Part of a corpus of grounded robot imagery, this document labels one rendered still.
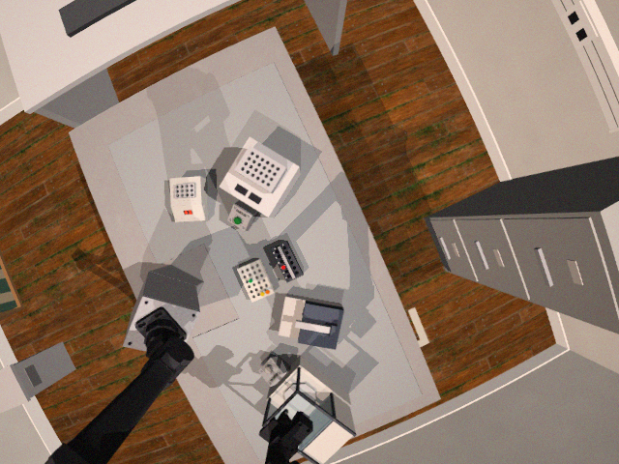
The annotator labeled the cream block with round holes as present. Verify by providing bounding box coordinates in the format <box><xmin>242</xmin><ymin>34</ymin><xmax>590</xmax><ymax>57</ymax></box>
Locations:
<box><xmin>170</xmin><ymin>176</ymin><xmax>209</xmax><ymax>222</ymax></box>

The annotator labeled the grey flat mat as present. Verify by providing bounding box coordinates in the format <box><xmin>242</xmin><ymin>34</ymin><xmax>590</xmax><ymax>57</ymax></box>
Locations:
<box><xmin>108</xmin><ymin>63</ymin><xmax>422</xmax><ymax>461</ymax></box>

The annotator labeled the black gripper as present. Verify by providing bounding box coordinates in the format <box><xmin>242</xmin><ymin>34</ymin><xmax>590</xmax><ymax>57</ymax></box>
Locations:
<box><xmin>259</xmin><ymin>411</ymin><xmax>291</xmax><ymax>453</ymax></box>

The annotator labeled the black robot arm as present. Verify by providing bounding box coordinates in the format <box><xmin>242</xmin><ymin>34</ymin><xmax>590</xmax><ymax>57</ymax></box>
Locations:
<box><xmin>45</xmin><ymin>306</ymin><xmax>312</xmax><ymax>464</ymax></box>

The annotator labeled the white tube rack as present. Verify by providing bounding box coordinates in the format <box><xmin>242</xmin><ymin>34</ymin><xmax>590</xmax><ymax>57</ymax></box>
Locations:
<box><xmin>237</xmin><ymin>258</ymin><xmax>275</xmax><ymax>302</ymax></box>

